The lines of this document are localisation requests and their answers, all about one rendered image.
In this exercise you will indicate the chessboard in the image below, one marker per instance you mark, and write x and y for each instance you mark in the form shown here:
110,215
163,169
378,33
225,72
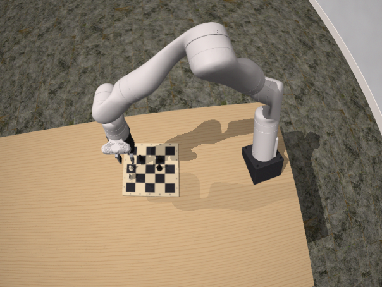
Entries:
147,180

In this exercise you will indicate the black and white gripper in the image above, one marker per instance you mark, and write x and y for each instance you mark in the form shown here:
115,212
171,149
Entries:
122,143

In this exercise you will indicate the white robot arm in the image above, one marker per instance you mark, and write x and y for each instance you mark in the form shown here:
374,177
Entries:
211,58

